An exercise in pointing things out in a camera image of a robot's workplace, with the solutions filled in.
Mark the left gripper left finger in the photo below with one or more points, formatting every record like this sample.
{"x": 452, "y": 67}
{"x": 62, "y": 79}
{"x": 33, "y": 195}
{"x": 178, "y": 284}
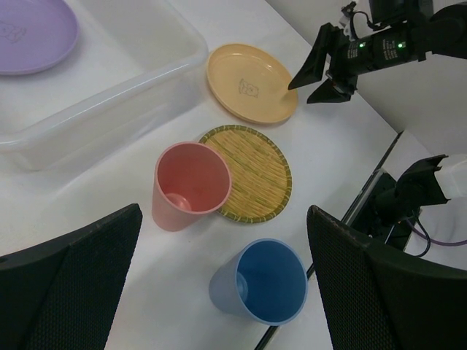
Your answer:
{"x": 64, "y": 293}

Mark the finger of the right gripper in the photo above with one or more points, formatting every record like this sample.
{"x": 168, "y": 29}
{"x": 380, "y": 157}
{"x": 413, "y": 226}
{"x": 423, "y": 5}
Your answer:
{"x": 328, "y": 93}
{"x": 328, "y": 39}

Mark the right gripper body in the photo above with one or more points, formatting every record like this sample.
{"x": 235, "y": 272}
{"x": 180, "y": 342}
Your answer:
{"x": 384, "y": 49}

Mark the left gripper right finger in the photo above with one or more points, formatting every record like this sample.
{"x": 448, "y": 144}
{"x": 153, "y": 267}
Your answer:
{"x": 376, "y": 297}

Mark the beige plate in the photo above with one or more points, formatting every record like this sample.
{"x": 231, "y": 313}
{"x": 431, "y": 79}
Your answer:
{"x": 251, "y": 84}

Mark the round bamboo mat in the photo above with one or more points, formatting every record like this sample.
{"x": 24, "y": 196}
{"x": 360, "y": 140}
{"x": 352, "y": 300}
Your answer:
{"x": 261, "y": 178}

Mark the purple plate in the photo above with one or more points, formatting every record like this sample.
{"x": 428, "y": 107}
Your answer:
{"x": 36, "y": 35}

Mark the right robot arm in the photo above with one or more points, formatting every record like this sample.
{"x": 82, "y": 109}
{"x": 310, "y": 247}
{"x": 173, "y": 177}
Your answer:
{"x": 409, "y": 69}

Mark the clear plastic bin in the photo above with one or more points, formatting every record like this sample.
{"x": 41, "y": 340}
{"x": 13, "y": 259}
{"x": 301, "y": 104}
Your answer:
{"x": 128, "y": 60}

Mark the blue plastic cup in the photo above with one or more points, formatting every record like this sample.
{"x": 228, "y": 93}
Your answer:
{"x": 265, "y": 282}

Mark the pink plastic cup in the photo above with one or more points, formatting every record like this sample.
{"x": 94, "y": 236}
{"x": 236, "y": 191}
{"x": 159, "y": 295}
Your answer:
{"x": 191, "y": 180}

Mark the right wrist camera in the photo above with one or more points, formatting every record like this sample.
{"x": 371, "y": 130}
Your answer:
{"x": 384, "y": 14}

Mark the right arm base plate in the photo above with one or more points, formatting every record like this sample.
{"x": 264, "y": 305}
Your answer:
{"x": 364, "y": 215}

